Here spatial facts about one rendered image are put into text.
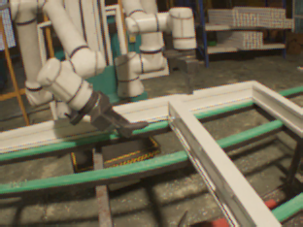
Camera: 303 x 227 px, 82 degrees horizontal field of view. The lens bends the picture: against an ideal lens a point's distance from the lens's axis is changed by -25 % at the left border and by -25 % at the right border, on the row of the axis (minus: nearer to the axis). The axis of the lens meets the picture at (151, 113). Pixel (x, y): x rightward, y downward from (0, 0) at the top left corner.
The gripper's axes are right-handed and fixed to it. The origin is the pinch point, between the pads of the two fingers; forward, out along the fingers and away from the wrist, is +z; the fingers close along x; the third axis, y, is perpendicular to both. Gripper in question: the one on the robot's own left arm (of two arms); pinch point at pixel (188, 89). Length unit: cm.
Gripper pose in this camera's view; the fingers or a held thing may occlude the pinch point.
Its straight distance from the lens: 90.7
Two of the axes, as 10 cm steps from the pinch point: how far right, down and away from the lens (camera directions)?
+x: -2.1, -4.1, 8.9
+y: 9.7, -2.0, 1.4
